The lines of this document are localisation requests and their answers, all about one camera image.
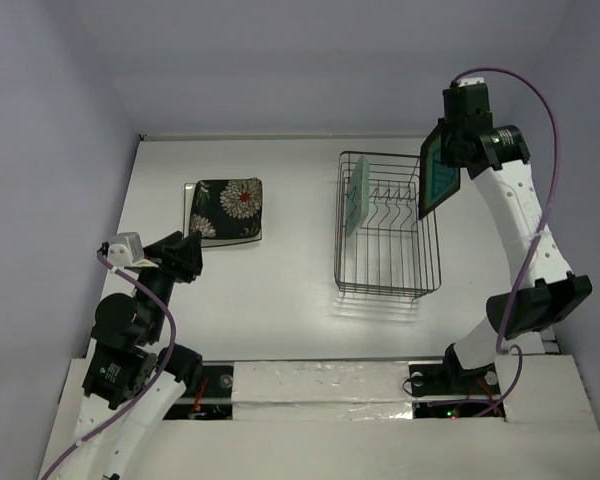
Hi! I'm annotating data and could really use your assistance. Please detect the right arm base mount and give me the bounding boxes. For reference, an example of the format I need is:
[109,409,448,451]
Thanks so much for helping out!
[401,363,506,420]

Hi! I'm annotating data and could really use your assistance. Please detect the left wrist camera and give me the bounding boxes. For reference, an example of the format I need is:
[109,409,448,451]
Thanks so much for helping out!
[104,232,156,269]

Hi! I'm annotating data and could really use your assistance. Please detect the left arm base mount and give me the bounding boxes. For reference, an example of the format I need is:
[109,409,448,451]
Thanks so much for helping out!
[164,363,234,421]

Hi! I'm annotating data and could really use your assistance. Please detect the wire dish rack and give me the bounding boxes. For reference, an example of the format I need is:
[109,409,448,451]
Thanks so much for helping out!
[333,150,442,299]

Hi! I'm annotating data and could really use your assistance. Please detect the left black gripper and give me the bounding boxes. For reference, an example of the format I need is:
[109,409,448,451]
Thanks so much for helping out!
[137,227,203,339]

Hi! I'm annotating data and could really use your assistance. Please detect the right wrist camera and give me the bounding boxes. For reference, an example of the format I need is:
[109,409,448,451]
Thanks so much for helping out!
[454,76,485,88]

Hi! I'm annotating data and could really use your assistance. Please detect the white square plate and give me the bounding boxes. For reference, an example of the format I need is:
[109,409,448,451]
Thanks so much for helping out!
[183,180,265,250]

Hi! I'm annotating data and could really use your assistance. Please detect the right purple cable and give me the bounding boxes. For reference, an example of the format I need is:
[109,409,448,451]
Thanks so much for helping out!
[452,67,561,417]

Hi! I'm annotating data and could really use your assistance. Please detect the light blue rectangular plate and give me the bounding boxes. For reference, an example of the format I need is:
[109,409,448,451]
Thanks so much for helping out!
[344,154,370,237]

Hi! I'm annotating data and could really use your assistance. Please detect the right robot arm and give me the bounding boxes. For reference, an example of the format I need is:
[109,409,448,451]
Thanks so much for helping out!
[438,78,593,392]

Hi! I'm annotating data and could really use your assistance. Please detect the black floral square plate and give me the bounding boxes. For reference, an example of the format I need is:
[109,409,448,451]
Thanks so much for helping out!
[189,215,262,243]

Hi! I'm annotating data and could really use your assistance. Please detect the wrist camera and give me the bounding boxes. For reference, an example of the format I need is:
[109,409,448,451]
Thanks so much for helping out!
[104,232,156,269]
[454,76,485,88]

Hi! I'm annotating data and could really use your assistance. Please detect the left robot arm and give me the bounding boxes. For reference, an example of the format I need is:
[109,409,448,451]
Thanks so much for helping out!
[41,231,203,479]

